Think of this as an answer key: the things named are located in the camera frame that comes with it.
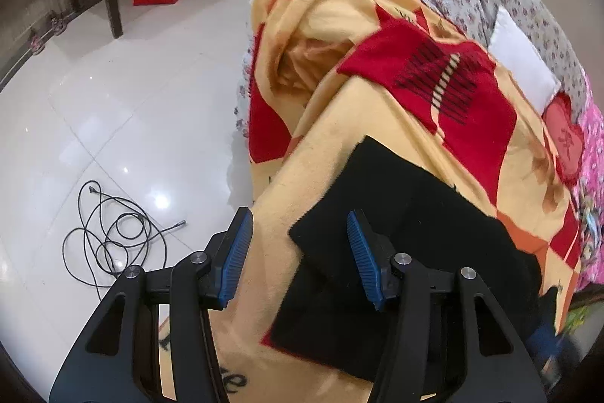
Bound black cable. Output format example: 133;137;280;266
63;180;174;288

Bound multicoloured printed cloth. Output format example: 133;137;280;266
578;190;604;276

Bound red heart pillow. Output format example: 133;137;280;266
542;94;590;187

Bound pink printed quilt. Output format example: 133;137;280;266
573;101;604;196

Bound black pants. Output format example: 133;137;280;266
262;135;543;385

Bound white pillow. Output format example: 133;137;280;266
488;5;561;111

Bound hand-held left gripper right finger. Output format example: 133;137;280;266
347;208;550;403

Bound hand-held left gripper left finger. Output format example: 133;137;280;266
48;207;242;403

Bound yellow red printed blanket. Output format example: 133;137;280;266
156;0;583;403

